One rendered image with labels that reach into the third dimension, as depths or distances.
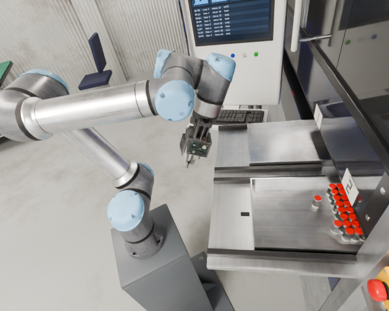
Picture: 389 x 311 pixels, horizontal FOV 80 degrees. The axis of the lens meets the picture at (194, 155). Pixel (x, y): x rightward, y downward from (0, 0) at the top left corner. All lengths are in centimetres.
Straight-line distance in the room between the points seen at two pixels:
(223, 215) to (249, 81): 83
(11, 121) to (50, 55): 391
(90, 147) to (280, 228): 64
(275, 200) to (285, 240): 15
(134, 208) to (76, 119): 34
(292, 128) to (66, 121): 92
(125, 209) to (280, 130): 76
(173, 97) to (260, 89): 101
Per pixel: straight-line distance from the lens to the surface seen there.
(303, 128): 117
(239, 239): 78
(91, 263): 203
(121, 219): 76
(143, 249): 88
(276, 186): 90
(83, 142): 76
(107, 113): 51
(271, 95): 143
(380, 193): 63
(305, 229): 82
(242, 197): 87
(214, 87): 60
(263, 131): 114
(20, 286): 230
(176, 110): 46
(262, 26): 129
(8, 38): 452
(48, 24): 442
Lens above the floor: 158
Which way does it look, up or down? 42 degrees down
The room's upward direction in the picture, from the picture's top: 14 degrees counter-clockwise
